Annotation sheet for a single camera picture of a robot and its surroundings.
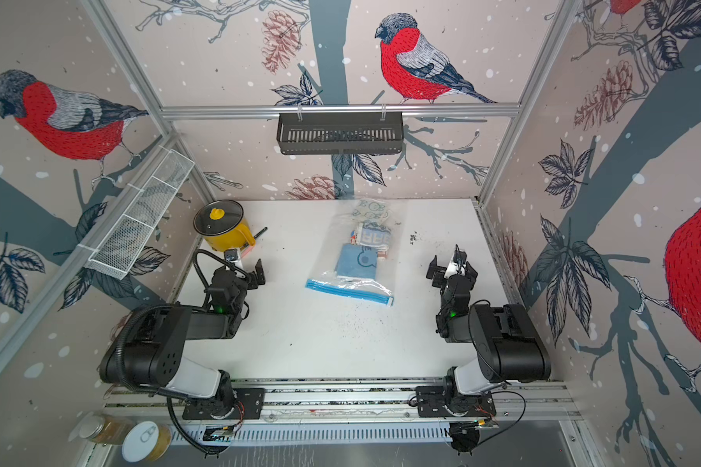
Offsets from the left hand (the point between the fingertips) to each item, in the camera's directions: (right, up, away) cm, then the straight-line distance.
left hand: (248, 256), depth 92 cm
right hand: (+66, 0, -1) cm, 66 cm away
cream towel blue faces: (+41, +16, +26) cm, 51 cm away
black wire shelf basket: (+29, +44, +15) cm, 54 cm away
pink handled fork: (-5, 0, +11) cm, 13 cm away
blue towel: (+35, -3, +8) cm, 36 cm away
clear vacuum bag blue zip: (+30, +8, +19) cm, 36 cm away
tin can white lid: (-13, -39, -27) cm, 50 cm away
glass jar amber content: (-21, -37, -28) cm, 50 cm away
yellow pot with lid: (-16, +10, +15) cm, 24 cm away
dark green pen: (-2, +7, +19) cm, 20 cm away
